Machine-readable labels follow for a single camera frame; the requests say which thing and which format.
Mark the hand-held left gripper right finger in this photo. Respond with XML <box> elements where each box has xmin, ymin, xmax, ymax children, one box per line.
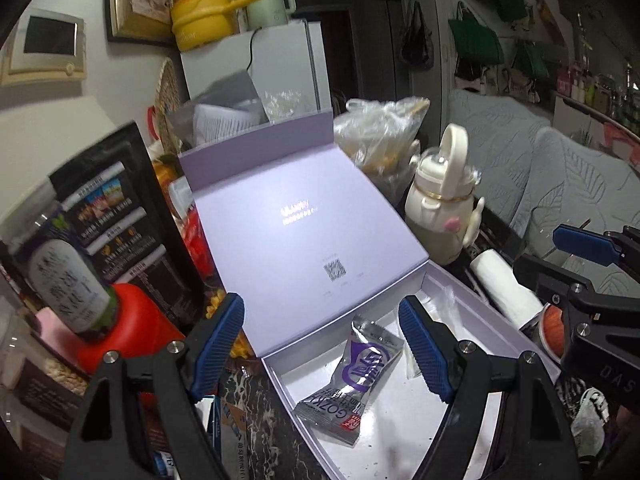
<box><xmin>397</xmin><ymin>295</ymin><xmax>583</xmax><ymax>480</ymax></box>

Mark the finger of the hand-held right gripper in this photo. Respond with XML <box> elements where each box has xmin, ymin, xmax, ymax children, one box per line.
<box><xmin>552</xmin><ymin>224</ymin><xmax>640</xmax><ymax>281</ymax></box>
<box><xmin>514</xmin><ymin>254</ymin><xmax>640</xmax><ymax>322</ymax></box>

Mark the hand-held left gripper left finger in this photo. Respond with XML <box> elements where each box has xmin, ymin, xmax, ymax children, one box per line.
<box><xmin>59</xmin><ymin>292</ymin><xmax>246</xmax><ymax>480</ymax></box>

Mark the small clear plastic packet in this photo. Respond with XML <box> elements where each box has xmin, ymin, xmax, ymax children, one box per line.
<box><xmin>404</xmin><ymin>344</ymin><xmax>427</xmax><ymax>380</ymax></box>

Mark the silver purple snack packet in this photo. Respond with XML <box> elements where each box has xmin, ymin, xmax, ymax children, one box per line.
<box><xmin>294</xmin><ymin>314</ymin><xmax>405</xmax><ymax>447</ymax></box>

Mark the light purple gift box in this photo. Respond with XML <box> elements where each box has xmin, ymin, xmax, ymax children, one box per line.
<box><xmin>178</xmin><ymin>110</ymin><xmax>563</xmax><ymax>480</ymax></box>

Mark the pink soft item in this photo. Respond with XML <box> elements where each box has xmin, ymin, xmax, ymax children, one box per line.
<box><xmin>34</xmin><ymin>309</ymin><xmax>78</xmax><ymax>353</ymax></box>

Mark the yellow snack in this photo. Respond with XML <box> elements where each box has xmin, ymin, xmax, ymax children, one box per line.
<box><xmin>206</xmin><ymin>291</ymin><xmax>251</xmax><ymax>358</ymax></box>

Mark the white paper roll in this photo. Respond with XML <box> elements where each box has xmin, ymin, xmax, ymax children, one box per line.
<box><xmin>470</xmin><ymin>250</ymin><xmax>546</xmax><ymax>326</ymax></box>

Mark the red apple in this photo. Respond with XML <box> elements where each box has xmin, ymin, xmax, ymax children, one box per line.
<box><xmin>540</xmin><ymin>305</ymin><xmax>568</xmax><ymax>357</ymax></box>

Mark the grey leaf-pattern sofa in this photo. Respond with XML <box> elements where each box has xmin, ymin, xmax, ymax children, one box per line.
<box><xmin>445</xmin><ymin>87</ymin><xmax>640</xmax><ymax>301</ymax></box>

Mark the red plastic container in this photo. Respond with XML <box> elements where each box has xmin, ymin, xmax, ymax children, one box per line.
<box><xmin>75</xmin><ymin>282</ymin><xmax>187</xmax><ymax>377</ymax></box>

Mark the blue white carton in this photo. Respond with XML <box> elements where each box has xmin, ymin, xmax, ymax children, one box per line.
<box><xmin>207</xmin><ymin>397</ymin><xmax>248</xmax><ymax>480</ymax></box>

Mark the red foil packet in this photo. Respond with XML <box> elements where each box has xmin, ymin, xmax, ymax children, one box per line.
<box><xmin>179</xmin><ymin>207</ymin><xmax>222</xmax><ymax>292</ymax></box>

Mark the pink cloth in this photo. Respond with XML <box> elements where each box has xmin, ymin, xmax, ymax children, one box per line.
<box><xmin>602</xmin><ymin>122</ymin><xmax>640</xmax><ymax>163</ymax></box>

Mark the cream water bottle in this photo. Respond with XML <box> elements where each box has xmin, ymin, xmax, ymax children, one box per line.
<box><xmin>404</xmin><ymin>123</ymin><xmax>486</xmax><ymax>267</ymax></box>

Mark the row of bottles on shelf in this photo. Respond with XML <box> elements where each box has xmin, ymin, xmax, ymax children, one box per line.
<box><xmin>555</xmin><ymin>60</ymin><xmax>640</xmax><ymax>131</ymax></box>

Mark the black printed box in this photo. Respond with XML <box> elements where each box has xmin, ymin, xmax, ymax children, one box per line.
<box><xmin>49</xmin><ymin>121</ymin><xmax>206</xmax><ymax>331</ymax></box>

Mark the dark bottle with white label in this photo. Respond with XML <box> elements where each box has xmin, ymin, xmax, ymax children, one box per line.
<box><xmin>0</xmin><ymin>180</ymin><xmax>118</xmax><ymax>345</ymax></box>

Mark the small green tote bag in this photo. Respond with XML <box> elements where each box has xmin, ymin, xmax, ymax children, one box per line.
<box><xmin>515</xmin><ymin>42</ymin><xmax>551</xmax><ymax>80</ymax></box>

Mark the white printed paper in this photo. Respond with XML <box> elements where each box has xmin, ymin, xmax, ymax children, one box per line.
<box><xmin>192</xmin><ymin>104</ymin><xmax>263</xmax><ymax>148</ymax></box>

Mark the clear plastic bag of food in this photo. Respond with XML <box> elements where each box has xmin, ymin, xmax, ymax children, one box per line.
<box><xmin>332</xmin><ymin>97</ymin><xmax>431</xmax><ymax>206</ymax></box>

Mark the large green tote bag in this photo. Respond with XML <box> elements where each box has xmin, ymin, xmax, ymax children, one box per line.
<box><xmin>447</xmin><ymin>2</ymin><xmax>504</xmax><ymax>66</ymax></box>

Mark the crumpled clear cellophane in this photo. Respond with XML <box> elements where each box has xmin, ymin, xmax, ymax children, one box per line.
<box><xmin>262</xmin><ymin>87</ymin><xmax>302</xmax><ymax>122</ymax></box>

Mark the round woven mat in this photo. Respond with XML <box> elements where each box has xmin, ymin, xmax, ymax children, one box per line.
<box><xmin>154</xmin><ymin>57</ymin><xmax>185</xmax><ymax>155</ymax></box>

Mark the grey plastic bag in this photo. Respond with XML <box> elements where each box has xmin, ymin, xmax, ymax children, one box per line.
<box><xmin>167</xmin><ymin>70</ymin><xmax>266</xmax><ymax>151</ymax></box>

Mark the black hanging bag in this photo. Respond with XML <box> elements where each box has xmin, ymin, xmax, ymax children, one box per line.
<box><xmin>400</xmin><ymin>2</ymin><xmax>435</xmax><ymax>72</ymax></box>

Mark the white fridge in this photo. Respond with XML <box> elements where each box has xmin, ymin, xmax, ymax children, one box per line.
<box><xmin>180</xmin><ymin>20</ymin><xmax>333</xmax><ymax>126</ymax></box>

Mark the yellow pot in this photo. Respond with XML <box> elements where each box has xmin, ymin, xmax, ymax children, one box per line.
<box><xmin>171</xmin><ymin>0</ymin><xmax>268</xmax><ymax>52</ymax></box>

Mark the pale green kettle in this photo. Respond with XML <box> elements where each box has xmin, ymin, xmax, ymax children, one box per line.
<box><xmin>243</xmin><ymin>0</ymin><xmax>295</xmax><ymax>31</ymax></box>

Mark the gold framed picture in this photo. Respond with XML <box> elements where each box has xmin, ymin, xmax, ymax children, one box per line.
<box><xmin>106</xmin><ymin>0</ymin><xmax>177</xmax><ymax>47</ymax></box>

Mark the black power cord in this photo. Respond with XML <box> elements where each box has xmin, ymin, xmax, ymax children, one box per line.
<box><xmin>247</xmin><ymin>27</ymin><xmax>265</xmax><ymax>73</ymax></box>

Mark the wall intercom panel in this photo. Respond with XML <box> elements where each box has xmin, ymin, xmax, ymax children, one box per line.
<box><xmin>0</xmin><ymin>7</ymin><xmax>87</xmax><ymax>86</ymax></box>

